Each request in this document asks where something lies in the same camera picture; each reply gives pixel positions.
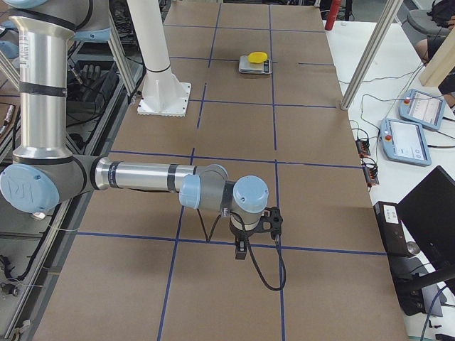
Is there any black monitor stand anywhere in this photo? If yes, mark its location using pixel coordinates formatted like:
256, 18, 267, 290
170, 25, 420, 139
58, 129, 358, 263
387, 254, 454, 316

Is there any orange black adapter board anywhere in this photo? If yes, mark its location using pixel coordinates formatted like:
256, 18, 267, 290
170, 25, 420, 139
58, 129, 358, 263
355, 138, 370, 158
362, 163, 380, 188

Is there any digital kitchen scale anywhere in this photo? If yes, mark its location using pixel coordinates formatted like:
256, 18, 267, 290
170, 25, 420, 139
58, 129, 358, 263
238, 55, 273, 75

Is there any far blue teach pendant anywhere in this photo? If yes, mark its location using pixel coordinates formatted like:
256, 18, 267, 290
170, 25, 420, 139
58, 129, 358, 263
399, 89, 446, 131

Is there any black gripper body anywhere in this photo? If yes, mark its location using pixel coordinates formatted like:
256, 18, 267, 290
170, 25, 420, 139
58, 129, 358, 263
229, 216, 258, 249

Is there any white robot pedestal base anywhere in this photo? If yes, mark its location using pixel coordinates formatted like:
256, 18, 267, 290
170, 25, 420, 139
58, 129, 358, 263
127, 0, 191, 117

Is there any near blue teach pendant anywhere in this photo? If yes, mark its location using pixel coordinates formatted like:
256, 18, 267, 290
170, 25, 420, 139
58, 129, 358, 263
380, 118, 432, 166

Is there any black mini computer box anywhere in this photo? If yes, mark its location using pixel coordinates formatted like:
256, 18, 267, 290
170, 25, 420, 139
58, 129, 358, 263
373, 201, 421, 258

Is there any yellow mango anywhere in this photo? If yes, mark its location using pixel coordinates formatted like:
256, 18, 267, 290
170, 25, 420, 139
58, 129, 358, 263
247, 51, 269, 64

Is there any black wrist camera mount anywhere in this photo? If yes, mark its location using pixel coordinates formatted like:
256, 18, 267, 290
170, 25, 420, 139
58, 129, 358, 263
253, 207, 283, 244

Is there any blue teach pendant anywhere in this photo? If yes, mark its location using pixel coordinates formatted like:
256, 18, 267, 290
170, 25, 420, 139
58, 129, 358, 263
380, 118, 432, 166
399, 89, 446, 131

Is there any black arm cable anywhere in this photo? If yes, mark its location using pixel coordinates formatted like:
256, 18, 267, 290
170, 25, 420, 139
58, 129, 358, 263
196, 207, 287, 291

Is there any black computer monitor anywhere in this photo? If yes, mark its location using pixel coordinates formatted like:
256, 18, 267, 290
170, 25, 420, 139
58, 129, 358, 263
397, 166, 454, 269

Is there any brown paper table cover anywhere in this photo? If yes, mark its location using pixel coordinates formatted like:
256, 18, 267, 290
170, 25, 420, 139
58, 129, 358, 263
34, 1, 407, 340

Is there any aluminium frame post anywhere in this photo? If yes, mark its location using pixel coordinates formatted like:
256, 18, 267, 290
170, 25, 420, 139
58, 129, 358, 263
341, 0, 403, 111

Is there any red fire extinguisher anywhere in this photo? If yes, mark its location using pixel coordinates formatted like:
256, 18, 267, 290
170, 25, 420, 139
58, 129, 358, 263
324, 0, 342, 31

